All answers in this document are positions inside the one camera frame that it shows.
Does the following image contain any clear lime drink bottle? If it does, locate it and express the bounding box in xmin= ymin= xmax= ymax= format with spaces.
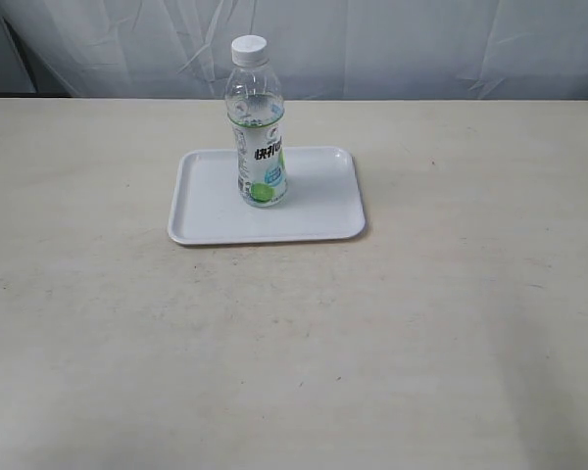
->
xmin=224 ymin=35 xmax=287 ymax=207

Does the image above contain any white plastic tray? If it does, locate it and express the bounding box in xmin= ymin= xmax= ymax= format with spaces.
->
xmin=166 ymin=145 xmax=368 ymax=246

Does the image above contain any white backdrop curtain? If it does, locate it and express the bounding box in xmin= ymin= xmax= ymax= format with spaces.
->
xmin=0 ymin=1 xmax=588 ymax=100

